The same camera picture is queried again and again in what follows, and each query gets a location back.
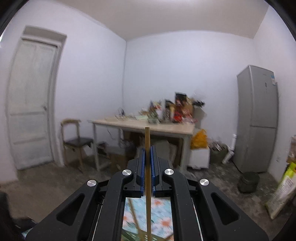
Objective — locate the white drain pipe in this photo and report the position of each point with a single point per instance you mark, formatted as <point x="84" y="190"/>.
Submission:
<point x="231" y="150"/>

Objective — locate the grey refrigerator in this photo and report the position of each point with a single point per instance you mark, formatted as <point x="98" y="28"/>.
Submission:
<point x="257" y="119"/>

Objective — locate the dark pot on floor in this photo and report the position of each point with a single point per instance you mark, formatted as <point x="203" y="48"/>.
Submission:
<point x="248" y="182"/>

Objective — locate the wooden chair dark seat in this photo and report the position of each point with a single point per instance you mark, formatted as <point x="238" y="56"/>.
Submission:
<point x="76" y="144"/>

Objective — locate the wooden chopstick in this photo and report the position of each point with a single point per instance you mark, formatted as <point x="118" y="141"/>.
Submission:
<point x="148" y="182"/>

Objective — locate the clutter boxes on table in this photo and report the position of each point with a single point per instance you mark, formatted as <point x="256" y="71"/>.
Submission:
<point x="166" y="111"/>

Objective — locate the white door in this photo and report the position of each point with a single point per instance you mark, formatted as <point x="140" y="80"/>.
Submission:
<point x="30" y="97"/>

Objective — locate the blue floral tablecloth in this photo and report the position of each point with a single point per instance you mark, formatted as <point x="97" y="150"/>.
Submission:
<point x="159" y="215"/>

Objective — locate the yellow-green bag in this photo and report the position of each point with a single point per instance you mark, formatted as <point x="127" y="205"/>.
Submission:
<point x="284" y="192"/>

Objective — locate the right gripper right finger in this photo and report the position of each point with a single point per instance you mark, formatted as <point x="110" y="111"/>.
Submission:
<point x="200" y="211"/>

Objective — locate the white box under table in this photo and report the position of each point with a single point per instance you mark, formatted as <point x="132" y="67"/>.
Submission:
<point x="199" y="158"/>

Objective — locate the orange plastic bag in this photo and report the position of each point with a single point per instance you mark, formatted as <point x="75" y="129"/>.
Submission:
<point x="199" y="140"/>

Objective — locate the cardboard box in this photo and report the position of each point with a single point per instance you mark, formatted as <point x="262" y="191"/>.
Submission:
<point x="292" y="152"/>

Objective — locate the long wooden side table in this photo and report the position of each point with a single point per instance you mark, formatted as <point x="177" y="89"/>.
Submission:
<point x="184" y="131"/>

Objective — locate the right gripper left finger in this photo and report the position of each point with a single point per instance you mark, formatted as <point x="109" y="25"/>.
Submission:
<point x="95" y="210"/>

